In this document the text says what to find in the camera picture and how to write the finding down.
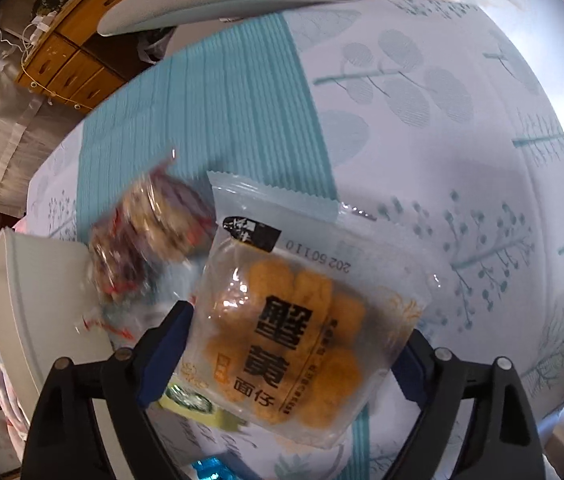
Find leaf print tablecloth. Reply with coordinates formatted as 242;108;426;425
27;0;564;480

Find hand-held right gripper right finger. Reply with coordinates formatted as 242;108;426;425
376;329;548;480

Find clear packet yellow cakes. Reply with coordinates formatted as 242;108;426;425
171;170;433;450

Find wooden desk with drawers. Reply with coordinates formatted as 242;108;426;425
14;0;205;112

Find dark bar packet red edges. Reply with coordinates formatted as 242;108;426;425
83;150;219;313

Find white lace furniture cover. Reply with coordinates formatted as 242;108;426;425
0;52;80;213

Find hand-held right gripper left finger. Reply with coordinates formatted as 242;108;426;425
22;301;199;480

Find white plastic storage bin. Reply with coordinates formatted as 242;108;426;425
0;227;130;413

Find shiny blue snack packet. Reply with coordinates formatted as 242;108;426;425
189;455;243;480

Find white charger cables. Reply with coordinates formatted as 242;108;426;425
0;7;60;63

